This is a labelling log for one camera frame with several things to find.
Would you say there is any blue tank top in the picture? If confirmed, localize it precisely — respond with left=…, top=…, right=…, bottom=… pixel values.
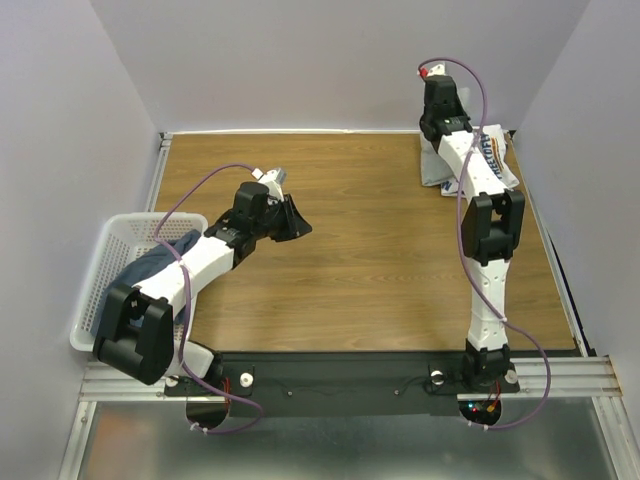
left=101, top=229, right=201, bottom=302

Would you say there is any grey tank top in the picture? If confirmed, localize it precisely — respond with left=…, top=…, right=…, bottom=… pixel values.
left=420, top=134, right=454, bottom=187

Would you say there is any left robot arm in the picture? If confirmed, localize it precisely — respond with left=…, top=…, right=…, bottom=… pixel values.
left=93, top=182, right=312, bottom=394

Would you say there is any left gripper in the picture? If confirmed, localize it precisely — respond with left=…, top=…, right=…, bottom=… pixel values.
left=253, top=195, right=313, bottom=243

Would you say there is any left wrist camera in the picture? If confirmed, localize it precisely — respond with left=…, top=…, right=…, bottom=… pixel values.
left=251, top=167, right=287, bottom=197

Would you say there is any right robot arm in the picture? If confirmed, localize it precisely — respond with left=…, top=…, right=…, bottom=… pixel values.
left=419, top=69, right=525, bottom=390

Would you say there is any folded white printed tank top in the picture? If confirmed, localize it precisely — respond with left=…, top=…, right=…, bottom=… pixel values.
left=438, top=124, right=519, bottom=199

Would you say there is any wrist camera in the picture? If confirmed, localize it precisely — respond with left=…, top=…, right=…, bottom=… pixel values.
left=251, top=167, right=287, bottom=197
left=418, top=62, right=447, bottom=80

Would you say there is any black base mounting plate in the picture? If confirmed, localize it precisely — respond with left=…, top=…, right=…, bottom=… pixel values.
left=164, top=351, right=521, bottom=420

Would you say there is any white plastic laundry basket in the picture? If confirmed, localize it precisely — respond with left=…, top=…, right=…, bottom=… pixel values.
left=70, top=212, right=208, bottom=352

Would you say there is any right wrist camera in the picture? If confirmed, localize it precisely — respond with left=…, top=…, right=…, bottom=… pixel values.
left=418, top=62, right=447, bottom=80

